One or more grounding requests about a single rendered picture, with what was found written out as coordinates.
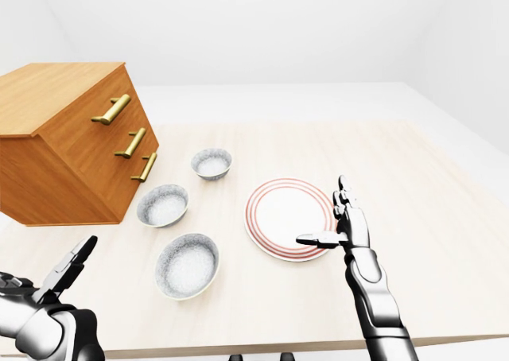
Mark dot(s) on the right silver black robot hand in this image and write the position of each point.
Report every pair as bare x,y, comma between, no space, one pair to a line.
356,227

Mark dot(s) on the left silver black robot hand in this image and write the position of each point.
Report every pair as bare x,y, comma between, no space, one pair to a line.
32,321

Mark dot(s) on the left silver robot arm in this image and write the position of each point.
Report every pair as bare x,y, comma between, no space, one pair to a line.
83,337

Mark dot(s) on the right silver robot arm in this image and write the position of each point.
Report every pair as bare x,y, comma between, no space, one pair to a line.
375,297

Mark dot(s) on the white plate with red rings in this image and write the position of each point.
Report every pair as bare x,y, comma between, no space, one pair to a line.
288,218

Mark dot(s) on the small grey patterned bowl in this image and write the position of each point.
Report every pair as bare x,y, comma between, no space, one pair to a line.
211,164

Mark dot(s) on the large grey patterned bowl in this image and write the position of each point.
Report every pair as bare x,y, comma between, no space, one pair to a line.
187,265

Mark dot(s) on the medium grey patterned bowl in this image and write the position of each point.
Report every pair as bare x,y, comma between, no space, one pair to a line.
162,205

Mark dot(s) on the small dark shape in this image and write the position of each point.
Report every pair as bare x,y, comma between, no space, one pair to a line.
235,357
287,357

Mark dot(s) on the small wooden drawer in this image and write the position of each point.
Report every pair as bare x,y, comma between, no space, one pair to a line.
122,187

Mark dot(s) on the medium wooden drawer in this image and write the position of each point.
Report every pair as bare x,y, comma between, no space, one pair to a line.
102,162

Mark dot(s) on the large wooden drawer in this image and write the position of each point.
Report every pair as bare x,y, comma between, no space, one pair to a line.
78,131

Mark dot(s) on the wooden cabinet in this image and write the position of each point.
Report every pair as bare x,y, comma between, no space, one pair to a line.
47,90

